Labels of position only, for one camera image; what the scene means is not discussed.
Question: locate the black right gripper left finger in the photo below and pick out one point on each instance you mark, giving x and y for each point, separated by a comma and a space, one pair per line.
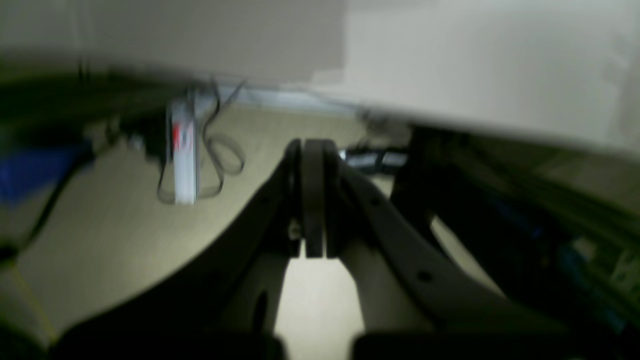
222, 304

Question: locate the white power strip on floor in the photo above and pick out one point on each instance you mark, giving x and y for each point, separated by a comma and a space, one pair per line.
185, 152

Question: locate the black metal frame right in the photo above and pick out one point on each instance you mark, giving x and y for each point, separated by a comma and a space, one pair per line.
554, 229

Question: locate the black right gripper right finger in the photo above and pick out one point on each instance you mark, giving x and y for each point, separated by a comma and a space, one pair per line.
416, 304

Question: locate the blue object at left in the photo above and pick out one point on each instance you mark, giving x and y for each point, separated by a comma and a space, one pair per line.
25, 171

